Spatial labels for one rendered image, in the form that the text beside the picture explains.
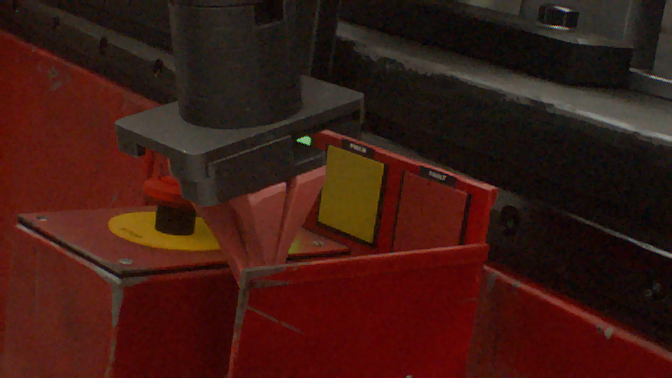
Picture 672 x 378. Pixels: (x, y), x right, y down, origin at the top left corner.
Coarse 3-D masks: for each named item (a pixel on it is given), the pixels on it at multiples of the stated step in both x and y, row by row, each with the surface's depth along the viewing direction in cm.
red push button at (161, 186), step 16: (160, 176) 73; (144, 192) 72; (160, 192) 72; (176, 192) 72; (160, 208) 73; (176, 208) 72; (192, 208) 72; (160, 224) 73; (176, 224) 73; (192, 224) 73
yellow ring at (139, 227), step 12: (120, 216) 75; (132, 216) 75; (144, 216) 76; (120, 228) 72; (132, 228) 73; (144, 228) 73; (204, 228) 75; (132, 240) 71; (144, 240) 71; (156, 240) 71; (168, 240) 72; (180, 240) 72; (192, 240) 72; (204, 240) 73; (216, 240) 73
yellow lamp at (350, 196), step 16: (336, 160) 76; (352, 160) 75; (368, 160) 74; (336, 176) 76; (352, 176) 75; (368, 176) 74; (336, 192) 76; (352, 192) 75; (368, 192) 74; (320, 208) 77; (336, 208) 76; (352, 208) 75; (368, 208) 74; (336, 224) 76; (352, 224) 75; (368, 224) 74; (368, 240) 74
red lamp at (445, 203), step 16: (416, 176) 72; (416, 192) 72; (432, 192) 71; (448, 192) 70; (400, 208) 73; (416, 208) 72; (432, 208) 71; (448, 208) 70; (464, 208) 69; (400, 224) 73; (416, 224) 72; (432, 224) 71; (448, 224) 70; (400, 240) 73; (416, 240) 72; (432, 240) 71; (448, 240) 70
